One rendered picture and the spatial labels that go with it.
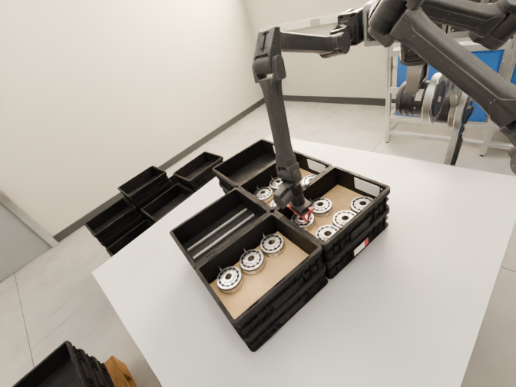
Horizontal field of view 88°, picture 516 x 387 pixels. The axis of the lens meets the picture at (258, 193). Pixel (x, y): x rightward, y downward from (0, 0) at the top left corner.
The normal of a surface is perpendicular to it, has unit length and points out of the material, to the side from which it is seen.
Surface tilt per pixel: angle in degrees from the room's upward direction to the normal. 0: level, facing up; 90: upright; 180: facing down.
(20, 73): 90
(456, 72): 87
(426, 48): 87
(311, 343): 0
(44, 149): 90
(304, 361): 0
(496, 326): 0
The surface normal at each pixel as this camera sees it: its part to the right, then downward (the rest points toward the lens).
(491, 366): -0.26, -0.76
